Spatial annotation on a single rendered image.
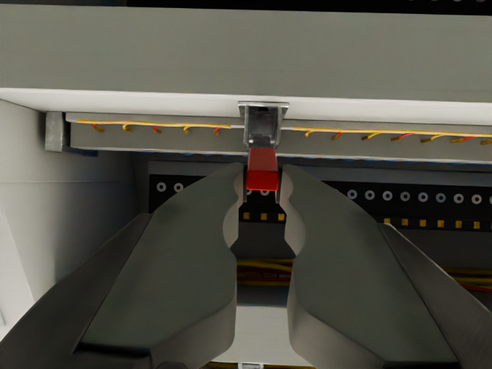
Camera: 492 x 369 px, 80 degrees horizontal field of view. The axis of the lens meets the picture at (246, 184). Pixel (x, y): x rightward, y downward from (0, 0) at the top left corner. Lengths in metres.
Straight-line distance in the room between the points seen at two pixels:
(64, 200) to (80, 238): 0.04
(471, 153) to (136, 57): 0.22
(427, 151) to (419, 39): 0.08
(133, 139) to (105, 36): 0.07
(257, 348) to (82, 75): 0.22
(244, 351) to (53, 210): 0.19
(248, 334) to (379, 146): 0.17
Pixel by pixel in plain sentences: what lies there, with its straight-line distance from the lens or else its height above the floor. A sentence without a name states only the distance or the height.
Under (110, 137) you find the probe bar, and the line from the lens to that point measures 0.23.
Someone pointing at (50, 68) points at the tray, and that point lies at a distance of 0.20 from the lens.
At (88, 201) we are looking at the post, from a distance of 0.32.
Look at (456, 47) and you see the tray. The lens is 0.20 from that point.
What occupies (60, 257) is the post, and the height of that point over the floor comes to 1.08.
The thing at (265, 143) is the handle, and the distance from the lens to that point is 0.16.
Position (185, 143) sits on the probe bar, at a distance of 0.22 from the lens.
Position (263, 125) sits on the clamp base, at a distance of 0.19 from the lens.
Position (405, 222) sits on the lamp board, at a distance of 0.39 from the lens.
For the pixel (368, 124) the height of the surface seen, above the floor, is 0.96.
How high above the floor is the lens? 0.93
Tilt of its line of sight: 23 degrees up
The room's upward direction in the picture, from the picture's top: 178 degrees counter-clockwise
